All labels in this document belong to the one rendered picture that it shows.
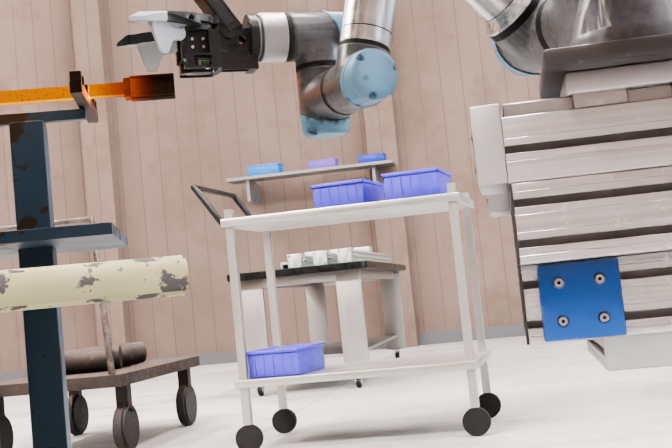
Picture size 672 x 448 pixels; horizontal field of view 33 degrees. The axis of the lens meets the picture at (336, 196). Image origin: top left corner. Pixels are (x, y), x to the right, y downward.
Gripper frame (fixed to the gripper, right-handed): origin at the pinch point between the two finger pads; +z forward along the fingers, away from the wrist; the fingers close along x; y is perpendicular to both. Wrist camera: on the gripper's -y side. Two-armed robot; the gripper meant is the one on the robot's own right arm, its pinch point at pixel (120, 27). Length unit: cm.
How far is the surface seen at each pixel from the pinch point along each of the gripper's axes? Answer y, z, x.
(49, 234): 27.2, 10.9, 28.0
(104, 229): 27.2, 2.1, 26.4
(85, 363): 61, -18, 366
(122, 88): 0.1, -5.0, 44.2
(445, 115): -132, -439, 904
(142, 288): 39, 5, -39
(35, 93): -0.2, 10.5, 46.8
